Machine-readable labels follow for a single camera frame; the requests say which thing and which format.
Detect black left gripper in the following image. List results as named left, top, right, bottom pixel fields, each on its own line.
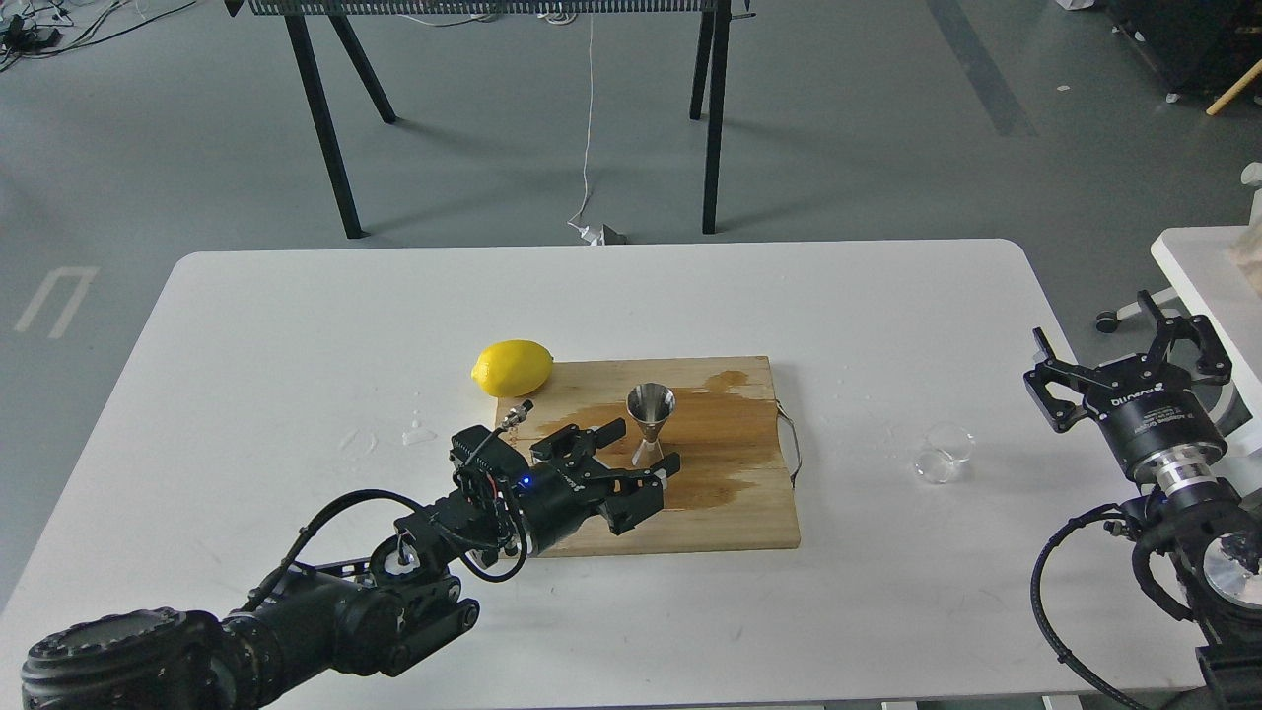
left=512, top=417, right=681, bottom=554

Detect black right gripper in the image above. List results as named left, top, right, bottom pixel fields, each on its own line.
left=1022, top=289, right=1233, bottom=484

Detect steel double jigger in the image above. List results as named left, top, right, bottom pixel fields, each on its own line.
left=626, top=382, right=676, bottom=467

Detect small clear glass beaker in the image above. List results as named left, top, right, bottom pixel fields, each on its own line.
left=912, top=421, right=976, bottom=484

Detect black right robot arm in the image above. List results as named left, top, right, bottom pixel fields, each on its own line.
left=1023, top=293, right=1261, bottom=709

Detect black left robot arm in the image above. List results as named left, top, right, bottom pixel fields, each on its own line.
left=20, top=401, right=681, bottom=709

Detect white office chair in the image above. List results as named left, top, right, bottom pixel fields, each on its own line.
left=1094, top=288, right=1253, bottom=435

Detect yellow lemon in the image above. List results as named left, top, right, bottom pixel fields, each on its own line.
left=469, top=340, right=554, bottom=399

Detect wooden cutting board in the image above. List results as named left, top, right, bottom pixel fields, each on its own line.
left=509, top=356, right=801, bottom=557

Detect white side table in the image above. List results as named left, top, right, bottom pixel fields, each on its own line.
left=1151, top=161, right=1261, bottom=409

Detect wooden stick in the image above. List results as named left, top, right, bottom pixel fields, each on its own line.
left=1205, top=59, right=1262, bottom=116

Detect black leg metal table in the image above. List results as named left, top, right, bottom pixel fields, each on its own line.
left=225, top=1, right=753, bottom=240

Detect white hanging cable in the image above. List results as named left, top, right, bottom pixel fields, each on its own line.
left=565, top=13, right=628, bottom=247

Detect black floor cables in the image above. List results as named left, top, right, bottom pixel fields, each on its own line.
left=0, top=0, right=198, bottom=71

